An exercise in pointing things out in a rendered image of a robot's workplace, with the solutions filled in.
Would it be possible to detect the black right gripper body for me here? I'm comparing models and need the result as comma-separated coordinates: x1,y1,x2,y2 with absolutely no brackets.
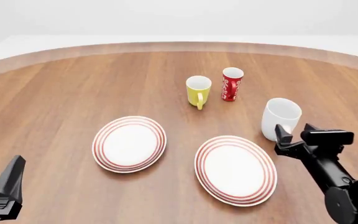
274,140,311,162

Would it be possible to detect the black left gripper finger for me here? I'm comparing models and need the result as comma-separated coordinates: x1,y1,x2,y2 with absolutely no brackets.
0,154,26,204

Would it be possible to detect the oval red-ringed white plate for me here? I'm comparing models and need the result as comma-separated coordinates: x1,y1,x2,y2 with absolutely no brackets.
194,135,278,207

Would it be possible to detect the red patterned mug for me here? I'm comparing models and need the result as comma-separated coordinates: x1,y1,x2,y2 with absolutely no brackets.
220,67,245,103

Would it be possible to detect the yellow and white mug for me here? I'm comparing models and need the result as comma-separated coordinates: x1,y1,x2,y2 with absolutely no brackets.
185,75,213,111

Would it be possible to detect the round red-ringed white plate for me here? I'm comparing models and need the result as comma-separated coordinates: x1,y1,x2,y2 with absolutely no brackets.
91,116,168,174

